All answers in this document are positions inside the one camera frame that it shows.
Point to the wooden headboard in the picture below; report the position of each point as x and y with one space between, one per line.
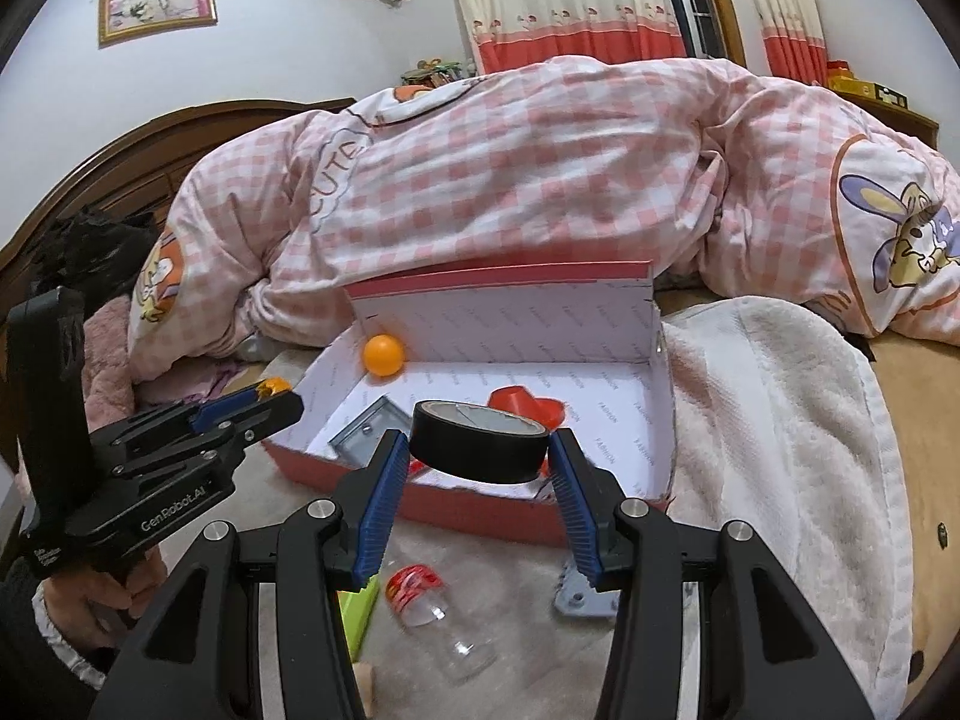
140 172

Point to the person left hand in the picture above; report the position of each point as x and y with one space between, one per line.
77 600

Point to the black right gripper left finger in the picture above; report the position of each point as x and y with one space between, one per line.
195 654

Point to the floral window curtain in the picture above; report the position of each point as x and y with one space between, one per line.
509 34

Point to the red cardboard box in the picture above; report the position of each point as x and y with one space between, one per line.
576 345

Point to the clear plastic bottle red label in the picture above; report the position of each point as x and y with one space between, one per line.
419 598

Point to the grey metal hinge plate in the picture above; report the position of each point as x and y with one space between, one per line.
575 597

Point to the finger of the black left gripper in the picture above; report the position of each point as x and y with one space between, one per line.
152 430
264 419

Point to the pink checkered quilt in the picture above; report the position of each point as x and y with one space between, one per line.
757 185

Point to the red hat-shaped toy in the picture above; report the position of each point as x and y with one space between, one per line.
517 400

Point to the wooden side table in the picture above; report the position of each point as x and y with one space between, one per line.
887 105

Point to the purple cloth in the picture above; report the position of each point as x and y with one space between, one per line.
109 393

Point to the black tape roll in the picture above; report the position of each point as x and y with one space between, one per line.
477 442

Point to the small orange toy piece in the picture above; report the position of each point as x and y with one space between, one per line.
271 387

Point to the white fluffy blanket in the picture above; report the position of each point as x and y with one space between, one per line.
781 422

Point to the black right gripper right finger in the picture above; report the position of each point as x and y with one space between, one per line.
764 653

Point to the green utility knife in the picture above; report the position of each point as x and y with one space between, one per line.
356 609

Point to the orange ping pong ball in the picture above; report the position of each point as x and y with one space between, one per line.
383 355

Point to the grey square box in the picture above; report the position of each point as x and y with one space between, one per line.
355 444

